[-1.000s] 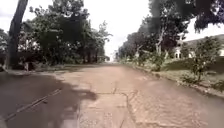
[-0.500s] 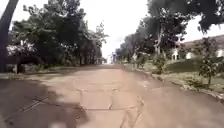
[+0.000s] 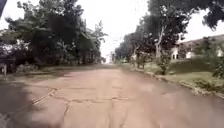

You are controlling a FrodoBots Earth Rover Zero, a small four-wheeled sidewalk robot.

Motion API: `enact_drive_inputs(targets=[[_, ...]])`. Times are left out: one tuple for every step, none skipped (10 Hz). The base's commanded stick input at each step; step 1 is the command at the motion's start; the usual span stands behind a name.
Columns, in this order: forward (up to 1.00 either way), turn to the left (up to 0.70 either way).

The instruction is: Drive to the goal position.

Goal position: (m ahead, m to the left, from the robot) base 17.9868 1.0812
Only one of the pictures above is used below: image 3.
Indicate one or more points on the cracked brown asphalt road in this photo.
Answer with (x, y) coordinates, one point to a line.
(100, 100)

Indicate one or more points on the row of trees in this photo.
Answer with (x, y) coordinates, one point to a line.
(53, 36)
(160, 30)

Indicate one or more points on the stone kerb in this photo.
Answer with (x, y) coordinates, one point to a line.
(186, 86)

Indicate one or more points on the grass verge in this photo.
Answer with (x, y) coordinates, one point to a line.
(190, 75)

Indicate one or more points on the pale building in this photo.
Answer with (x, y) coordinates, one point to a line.
(190, 50)

